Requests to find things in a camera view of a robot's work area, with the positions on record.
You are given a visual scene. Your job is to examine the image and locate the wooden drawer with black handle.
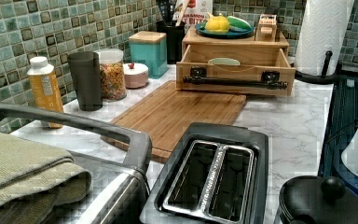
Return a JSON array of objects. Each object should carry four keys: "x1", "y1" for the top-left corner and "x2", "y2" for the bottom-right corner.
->
[{"x1": 176, "y1": 45, "x2": 296, "y2": 96}]

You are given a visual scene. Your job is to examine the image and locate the green bowl inside drawer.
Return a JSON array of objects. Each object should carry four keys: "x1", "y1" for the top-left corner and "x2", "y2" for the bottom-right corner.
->
[{"x1": 208, "y1": 58, "x2": 241, "y2": 65}]

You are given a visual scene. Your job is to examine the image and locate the bamboo cutting board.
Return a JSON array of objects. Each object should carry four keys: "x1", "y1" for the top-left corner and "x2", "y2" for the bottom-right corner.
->
[{"x1": 111, "y1": 81, "x2": 246, "y2": 163}]

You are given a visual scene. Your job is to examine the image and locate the pink lidded bowl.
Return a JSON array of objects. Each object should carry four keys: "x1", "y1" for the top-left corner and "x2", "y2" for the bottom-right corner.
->
[{"x1": 124, "y1": 63, "x2": 148, "y2": 89}]

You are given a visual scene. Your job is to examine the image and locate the black two-slot toaster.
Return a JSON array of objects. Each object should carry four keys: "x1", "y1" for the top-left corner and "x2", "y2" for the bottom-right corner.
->
[{"x1": 140, "y1": 122, "x2": 269, "y2": 224}]

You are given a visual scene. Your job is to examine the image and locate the glass jar of cereal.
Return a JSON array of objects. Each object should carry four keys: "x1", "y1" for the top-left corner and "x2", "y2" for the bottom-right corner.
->
[{"x1": 96, "y1": 49, "x2": 127, "y2": 100}]

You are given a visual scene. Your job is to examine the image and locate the teal canister wooden lid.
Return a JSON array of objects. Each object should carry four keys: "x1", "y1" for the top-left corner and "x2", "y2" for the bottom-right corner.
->
[{"x1": 129, "y1": 31, "x2": 168, "y2": 79}]

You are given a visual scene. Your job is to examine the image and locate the black utensil holder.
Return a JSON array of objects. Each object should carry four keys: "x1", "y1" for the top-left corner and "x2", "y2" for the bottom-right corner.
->
[{"x1": 157, "y1": 21, "x2": 185, "y2": 64}]

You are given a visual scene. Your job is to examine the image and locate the teal plate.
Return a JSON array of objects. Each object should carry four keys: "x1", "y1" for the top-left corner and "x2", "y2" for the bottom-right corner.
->
[{"x1": 195, "y1": 22, "x2": 255, "y2": 39}]

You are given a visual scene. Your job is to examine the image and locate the yellow toy fruit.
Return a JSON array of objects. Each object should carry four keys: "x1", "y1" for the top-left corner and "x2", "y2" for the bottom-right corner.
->
[{"x1": 205, "y1": 14, "x2": 229, "y2": 34}]

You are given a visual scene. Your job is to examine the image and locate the cinnamon cereal box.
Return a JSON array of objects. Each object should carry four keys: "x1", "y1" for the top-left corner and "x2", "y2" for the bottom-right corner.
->
[{"x1": 172, "y1": 0, "x2": 213, "y2": 25}]

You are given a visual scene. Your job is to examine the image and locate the dark grey tumbler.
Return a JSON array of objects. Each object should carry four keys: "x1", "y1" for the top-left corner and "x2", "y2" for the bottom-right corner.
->
[{"x1": 68, "y1": 51, "x2": 103, "y2": 111}]

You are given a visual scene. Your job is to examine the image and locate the green toy vegetable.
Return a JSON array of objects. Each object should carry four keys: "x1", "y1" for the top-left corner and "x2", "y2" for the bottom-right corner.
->
[{"x1": 227, "y1": 16, "x2": 253, "y2": 32}]

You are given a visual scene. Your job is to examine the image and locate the wooden spoon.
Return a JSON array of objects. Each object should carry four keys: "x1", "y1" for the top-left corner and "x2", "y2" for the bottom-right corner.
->
[{"x1": 175, "y1": 0, "x2": 190, "y2": 27}]

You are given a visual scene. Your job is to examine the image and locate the small wooden toy block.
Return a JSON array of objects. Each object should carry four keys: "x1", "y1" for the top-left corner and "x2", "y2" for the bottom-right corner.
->
[{"x1": 255, "y1": 14, "x2": 277, "y2": 42}]

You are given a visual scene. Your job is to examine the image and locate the orange juice bottle white cap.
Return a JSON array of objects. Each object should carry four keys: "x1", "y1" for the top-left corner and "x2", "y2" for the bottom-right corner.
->
[{"x1": 27, "y1": 56, "x2": 63, "y2": 112}]

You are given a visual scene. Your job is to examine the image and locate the black pot lid with knob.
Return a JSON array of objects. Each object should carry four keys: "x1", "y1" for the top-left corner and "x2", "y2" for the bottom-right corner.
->
[{"x1": 277, "y1": 175, "x2": 358, "y2": 224}]

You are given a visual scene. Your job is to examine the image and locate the black paper towel holder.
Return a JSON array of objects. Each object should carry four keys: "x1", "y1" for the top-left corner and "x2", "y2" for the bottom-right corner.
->
[{"x1": 295, "y1": 50, "x2": 342, "y2": 85}]

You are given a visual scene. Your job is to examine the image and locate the white paper towel roll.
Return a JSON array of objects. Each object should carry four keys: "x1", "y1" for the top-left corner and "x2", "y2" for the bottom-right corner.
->
[{"x1": 294, "y1": 0, "x2": 355, "y2": 77}]

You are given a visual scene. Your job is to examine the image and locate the olive green towel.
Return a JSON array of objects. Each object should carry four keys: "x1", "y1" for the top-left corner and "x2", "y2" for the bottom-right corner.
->
[{"x1": 0, "y1": 133, "x2": 91, "y2": 224}]

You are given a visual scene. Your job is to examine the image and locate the stainless toaster oven with handle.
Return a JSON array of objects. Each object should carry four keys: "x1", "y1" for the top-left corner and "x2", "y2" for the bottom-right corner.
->
[{"x1": 0, "y1": 103, "x2": 151, "y2": 224}]

